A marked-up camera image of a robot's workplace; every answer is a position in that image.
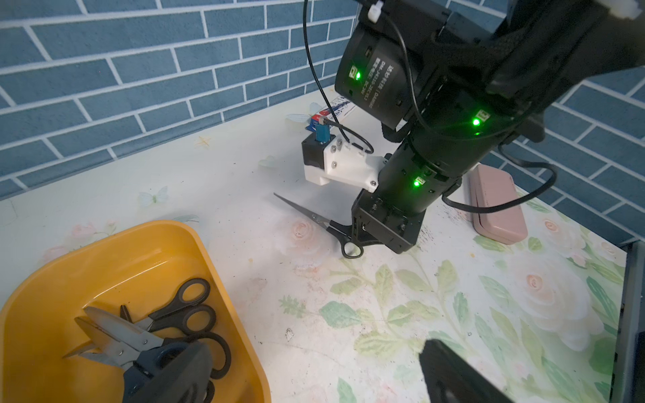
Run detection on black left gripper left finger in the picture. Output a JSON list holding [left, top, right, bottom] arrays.
[[124, 342, 213, 402]]

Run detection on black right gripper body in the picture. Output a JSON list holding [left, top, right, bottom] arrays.
[[351, 190, 426, 254]]

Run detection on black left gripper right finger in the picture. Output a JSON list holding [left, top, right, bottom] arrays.
[[419, 339, 512, 403]]

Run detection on small black thin scissors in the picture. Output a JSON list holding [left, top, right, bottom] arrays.
[[275, 193, 364, 260]]

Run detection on large dark blue scissors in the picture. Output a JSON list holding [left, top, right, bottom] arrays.
[[75, 307, 188, 402]]

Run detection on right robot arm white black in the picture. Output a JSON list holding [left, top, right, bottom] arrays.
[[334, 1, 644, 254]]

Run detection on blue white toothpaste box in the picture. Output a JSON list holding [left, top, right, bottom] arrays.
[[311, 95, 356, 133]]

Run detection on yellow plastic storage box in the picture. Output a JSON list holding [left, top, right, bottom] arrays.
[[0, 220, 272, 403]]

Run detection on pink case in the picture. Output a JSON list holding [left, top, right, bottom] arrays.
[[468, 164, 528, 245]]

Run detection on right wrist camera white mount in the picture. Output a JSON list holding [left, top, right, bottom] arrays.
[[301, 133, 386, 193]]

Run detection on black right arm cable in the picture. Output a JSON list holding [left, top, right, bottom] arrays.
[[301, 0, 559, 215]]

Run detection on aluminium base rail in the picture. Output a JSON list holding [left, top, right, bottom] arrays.
[[609, 241, 644, 403]]

